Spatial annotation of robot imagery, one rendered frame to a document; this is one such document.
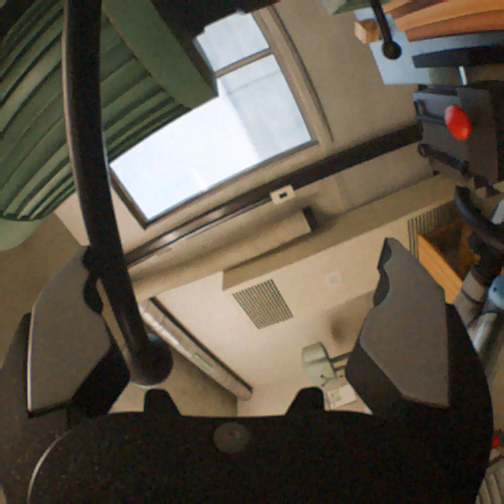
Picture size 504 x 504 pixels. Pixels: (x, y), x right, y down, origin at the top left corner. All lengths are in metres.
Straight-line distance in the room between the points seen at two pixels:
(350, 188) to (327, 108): 0.54
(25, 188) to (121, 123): 0.10
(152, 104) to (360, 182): 1.66
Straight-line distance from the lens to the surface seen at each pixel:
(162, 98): 0.19
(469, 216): 0.41
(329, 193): 1.73
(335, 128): 1.63
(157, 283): 1.89
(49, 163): 0.23
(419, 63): 0.31
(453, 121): 0.25
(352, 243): 1.61
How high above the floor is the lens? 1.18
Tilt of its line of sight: 13 degrees up
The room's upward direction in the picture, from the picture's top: 113 degrees counter-clockwise
